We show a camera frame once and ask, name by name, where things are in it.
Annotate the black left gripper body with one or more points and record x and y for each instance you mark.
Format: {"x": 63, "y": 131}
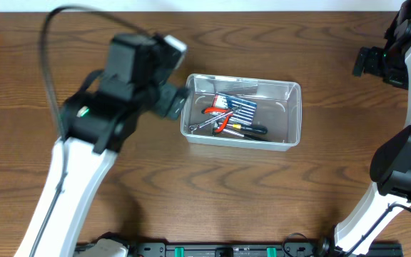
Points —
{"x": 172, "y": 101}

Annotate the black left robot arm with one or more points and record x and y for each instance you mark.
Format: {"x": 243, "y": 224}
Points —
{"x": 94, "y": 124}

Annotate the silver combination wrench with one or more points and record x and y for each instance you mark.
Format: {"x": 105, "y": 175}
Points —
{"x": 209, "y": 121}

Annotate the yellow black screwdriver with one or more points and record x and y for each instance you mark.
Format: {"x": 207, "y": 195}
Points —
{"x": 251, "y": 128}

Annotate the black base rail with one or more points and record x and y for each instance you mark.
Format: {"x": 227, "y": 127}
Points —
{"x": 109, "y": 244}

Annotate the orange handled pliers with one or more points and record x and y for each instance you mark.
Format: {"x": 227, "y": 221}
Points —
{"x": 210, "y": 110}

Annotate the clear plastic container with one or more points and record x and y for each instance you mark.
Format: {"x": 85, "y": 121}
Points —
{"x": 279, "y": 109}

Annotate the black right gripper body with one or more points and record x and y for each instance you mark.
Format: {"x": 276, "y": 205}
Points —
{"x": 387, "y": 63}

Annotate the claw hammer black handle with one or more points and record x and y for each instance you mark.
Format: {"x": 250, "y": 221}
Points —
{"x": 243, "y": 134}

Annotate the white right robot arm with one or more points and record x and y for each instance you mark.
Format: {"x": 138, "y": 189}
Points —
{"x": 390, "y": 170}

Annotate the precision screwdriver set case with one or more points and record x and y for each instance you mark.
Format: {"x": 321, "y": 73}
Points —
{"x": 248, "y": 108}

